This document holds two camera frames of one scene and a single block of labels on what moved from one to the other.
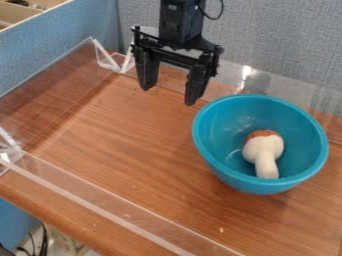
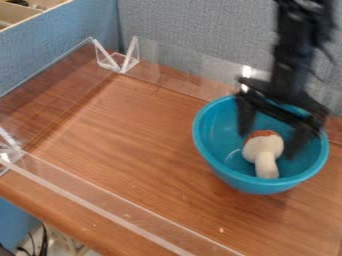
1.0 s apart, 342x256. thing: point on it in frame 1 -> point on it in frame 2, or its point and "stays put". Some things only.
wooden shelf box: x=17 y=11 stays put
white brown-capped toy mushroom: x=263 y=147 stays put
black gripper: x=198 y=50 -> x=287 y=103
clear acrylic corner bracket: x=116 y=62 stays put
